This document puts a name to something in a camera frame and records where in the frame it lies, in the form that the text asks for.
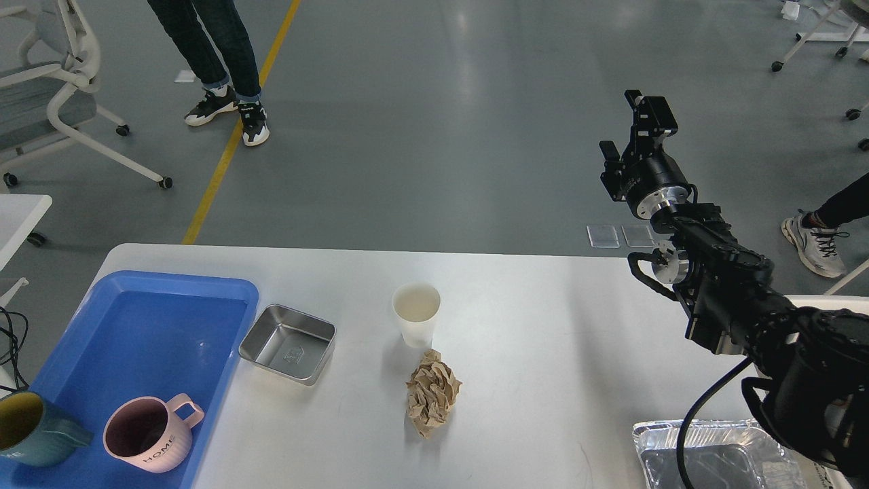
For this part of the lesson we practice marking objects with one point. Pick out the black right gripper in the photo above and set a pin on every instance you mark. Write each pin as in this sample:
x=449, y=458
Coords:
x=648, y=184

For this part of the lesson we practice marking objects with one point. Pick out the white paper cup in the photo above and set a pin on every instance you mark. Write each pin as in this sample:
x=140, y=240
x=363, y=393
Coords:
x=415, y=308

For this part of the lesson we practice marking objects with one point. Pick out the square stainless steel tray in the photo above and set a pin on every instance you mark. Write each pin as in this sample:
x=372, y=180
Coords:
x=289, y=343

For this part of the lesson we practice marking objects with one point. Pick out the pink mug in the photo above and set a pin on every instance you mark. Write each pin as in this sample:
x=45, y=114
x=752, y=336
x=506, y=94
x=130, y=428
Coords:
x=152, y=434

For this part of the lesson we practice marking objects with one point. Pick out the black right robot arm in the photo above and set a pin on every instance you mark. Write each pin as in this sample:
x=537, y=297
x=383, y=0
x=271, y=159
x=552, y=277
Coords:
x=811, y=395

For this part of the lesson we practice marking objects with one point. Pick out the clear plastic floor plate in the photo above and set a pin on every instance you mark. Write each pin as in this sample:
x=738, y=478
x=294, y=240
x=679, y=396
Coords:
x=639, y=236
x=603, y=236

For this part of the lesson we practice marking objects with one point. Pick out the white chair legs with castors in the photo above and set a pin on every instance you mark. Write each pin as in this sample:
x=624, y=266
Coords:
x=855, y=11

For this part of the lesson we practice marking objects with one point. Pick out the beige plastic bin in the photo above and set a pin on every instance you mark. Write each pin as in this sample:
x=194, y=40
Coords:
x=856, y=304

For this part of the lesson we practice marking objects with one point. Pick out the crumpled brown paper ball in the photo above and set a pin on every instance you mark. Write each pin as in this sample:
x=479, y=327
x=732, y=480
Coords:
x=432, y=391

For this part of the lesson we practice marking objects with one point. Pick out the aluminium foil tray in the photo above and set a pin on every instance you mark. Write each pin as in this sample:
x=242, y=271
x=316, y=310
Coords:
x=718, y=454

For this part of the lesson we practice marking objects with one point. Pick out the person in black shirt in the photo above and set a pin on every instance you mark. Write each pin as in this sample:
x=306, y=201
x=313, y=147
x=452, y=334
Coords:
x=211, y=37

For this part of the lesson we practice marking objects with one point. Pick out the blue plastic tray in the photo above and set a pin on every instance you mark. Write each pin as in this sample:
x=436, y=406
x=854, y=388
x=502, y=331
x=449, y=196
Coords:
x=140, y=334

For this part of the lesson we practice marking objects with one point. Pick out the grey office chair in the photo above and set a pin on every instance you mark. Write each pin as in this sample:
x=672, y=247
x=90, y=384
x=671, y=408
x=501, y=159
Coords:
x=51, y=94

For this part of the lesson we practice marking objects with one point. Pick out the white side table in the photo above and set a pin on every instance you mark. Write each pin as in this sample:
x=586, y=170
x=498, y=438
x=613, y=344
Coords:
x=20, y=213

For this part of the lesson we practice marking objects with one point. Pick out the teal and yellow mug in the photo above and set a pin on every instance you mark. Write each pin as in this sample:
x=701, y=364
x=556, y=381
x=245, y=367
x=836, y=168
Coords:
x=38, y=433

